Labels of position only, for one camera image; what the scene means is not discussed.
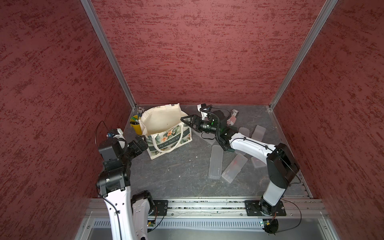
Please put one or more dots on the corner aluminium post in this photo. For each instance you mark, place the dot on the corner aluminium post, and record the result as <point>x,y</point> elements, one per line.
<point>97,26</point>
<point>317,26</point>

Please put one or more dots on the yellow pen cup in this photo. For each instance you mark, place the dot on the yellow pen cup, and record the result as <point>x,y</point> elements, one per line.
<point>134,121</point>

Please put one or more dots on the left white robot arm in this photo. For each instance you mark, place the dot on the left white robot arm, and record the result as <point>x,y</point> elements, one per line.
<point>128,214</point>

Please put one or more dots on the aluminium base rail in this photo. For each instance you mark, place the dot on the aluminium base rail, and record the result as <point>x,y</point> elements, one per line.
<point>240,214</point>

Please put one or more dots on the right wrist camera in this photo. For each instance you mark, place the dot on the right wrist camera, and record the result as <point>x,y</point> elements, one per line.
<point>204,110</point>

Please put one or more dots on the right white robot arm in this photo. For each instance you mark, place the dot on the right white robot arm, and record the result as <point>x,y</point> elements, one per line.
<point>281,164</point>

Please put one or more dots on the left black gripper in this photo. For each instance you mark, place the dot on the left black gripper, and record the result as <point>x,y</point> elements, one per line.
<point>143,143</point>

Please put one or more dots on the left corner aluminium post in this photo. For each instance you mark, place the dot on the left corner aluminium post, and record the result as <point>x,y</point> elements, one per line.
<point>97,26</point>

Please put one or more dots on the flag pattern can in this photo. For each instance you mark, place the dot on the flag pattern can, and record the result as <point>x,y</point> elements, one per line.
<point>232,117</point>

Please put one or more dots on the floral canvas tote bag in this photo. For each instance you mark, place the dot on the floral canvas tote bag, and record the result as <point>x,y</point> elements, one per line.
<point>163,129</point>

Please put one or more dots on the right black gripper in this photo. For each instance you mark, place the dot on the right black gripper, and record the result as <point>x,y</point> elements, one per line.
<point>195,118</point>

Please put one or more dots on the right corner aluminium post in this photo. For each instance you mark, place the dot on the right corner aluminium post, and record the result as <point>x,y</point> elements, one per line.
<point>317,26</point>

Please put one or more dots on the clear ribbed pencil case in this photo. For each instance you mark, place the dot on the clear ribbed pencil case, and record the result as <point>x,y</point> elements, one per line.
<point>244,131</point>

